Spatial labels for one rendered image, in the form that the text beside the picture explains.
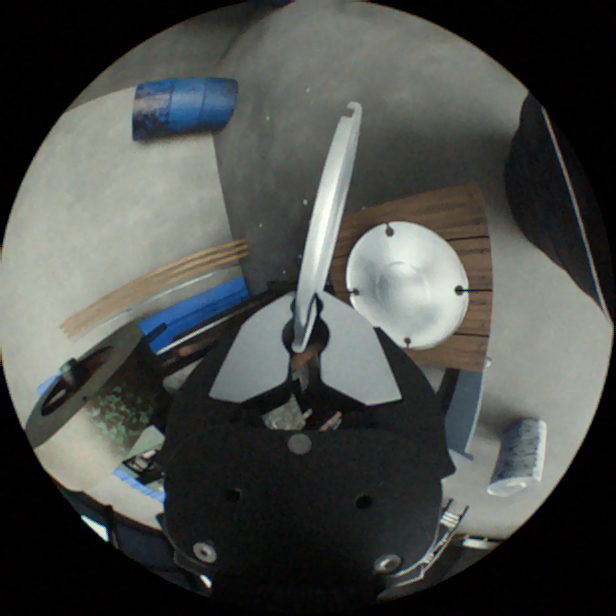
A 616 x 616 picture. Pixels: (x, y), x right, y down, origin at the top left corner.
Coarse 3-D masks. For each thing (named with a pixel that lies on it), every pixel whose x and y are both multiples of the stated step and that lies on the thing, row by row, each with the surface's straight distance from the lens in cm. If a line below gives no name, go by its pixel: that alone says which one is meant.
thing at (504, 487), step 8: (504, 480) 112; (512, 480) 113; (520, 480) 114; (528, 480) 116; (536, 480) 118; (488, 488) 124; (496, 488) 123; (504, 488) 121; (512, 488) 122; (520, 488) 123; (528, 488) 127; (504, 496) 135
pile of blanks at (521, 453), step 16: (512, 432) 122; (528, 432) 119; (544, 432) 128; (512, 448) 117; (528, 448) 116; (544, 448) 129; (496, 464) 122; (512, 464) 111; (528, 464) 111; (496, 480) 112
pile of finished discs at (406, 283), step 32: (384, 224) 40; (416, 224) 38; (352, 256) 46; (384, 256) 41; (416, 256) 39; (448, 256) 38; (352, 288) 49; (384, 288) 43; (416, 288) 40; (448, 288) 39; (384, 320) 47; (416, 320) 44; (448, 320) 42
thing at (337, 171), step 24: (360, 120) 24; (336, 144) 10; (336, 168) 9; (336, 192) 9; (312, 216) 9; (336, 216) 15; (312, 240) 9; (312, 264) 9; (312, 288) 10; (312, 312) 16
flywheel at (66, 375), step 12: (108, 348) 116; (72, 360) 93; (96, 360) 123; (72, 372) 90; (84, 372) 92; (60, 384) 129; (72, 384) 91; (84, 384) 91; (60, 396) 104; (48, 408) 118
